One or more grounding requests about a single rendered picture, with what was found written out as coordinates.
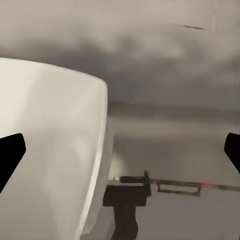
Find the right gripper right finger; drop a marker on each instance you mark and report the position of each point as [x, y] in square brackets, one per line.
[232, 149]

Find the bowl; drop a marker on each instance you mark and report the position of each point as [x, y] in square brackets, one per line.
[62, 115]

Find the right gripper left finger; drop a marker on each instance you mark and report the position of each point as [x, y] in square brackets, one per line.
[12, 150]

